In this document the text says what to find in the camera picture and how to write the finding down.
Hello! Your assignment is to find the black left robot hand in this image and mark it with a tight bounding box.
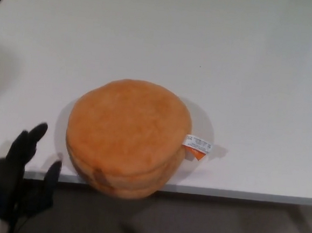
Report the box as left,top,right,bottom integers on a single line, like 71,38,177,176
0,119,66,229

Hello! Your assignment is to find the orange soft plush plate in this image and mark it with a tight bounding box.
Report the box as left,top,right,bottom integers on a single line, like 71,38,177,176
61,73,219,207

